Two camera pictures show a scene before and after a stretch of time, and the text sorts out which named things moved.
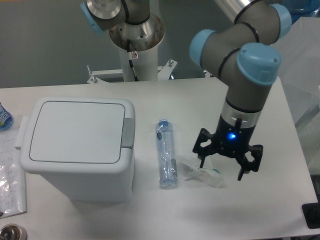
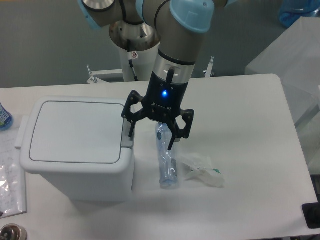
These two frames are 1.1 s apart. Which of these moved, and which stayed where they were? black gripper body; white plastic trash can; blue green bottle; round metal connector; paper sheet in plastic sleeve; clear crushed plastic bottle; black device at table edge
Moved: black gripper body
Stayed: black device at table edge; round metal connector; clear crushed plastic bottle; white plastic trash can; blue green bottle; paper sheet in plastic sleeve
